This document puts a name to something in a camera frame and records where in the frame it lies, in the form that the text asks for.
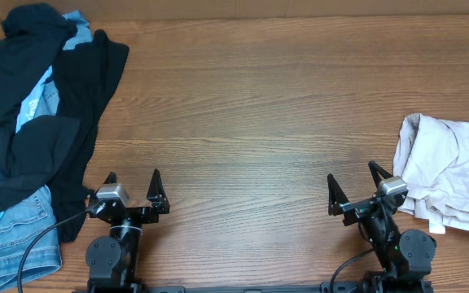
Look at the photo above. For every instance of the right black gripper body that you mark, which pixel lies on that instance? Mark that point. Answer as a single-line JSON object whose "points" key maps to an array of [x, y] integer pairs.
{"points": [[365, 205]]}

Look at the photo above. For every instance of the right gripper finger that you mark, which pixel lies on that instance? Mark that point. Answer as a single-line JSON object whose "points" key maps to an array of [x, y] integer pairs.
{"points": [[378, 173], [337, 198]]}

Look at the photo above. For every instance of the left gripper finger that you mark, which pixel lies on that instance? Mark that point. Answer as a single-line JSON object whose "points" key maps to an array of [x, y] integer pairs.
{"points": [[111, 178], [156, 194]]}

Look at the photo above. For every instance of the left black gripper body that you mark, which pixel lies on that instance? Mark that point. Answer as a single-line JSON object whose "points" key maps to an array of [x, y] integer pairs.
{"points": [[141, 216]]}

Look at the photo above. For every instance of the black t-shirt white letters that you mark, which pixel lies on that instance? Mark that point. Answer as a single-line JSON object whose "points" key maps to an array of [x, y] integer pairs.
{"points": [[32, 154]]}

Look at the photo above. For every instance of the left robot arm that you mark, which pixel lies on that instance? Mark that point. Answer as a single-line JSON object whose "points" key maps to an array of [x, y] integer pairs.
{"points": [[113, 259]]}

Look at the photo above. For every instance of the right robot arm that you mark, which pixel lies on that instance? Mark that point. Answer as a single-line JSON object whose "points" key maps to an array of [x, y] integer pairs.
{"points": [[405, 258]]}

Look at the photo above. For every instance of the folded white shirt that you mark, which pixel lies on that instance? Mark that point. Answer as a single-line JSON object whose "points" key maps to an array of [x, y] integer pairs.
{"points": [[432, 157]]}

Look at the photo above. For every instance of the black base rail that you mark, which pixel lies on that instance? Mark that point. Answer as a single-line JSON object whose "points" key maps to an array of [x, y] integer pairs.
{"points": [[251, 289]]}

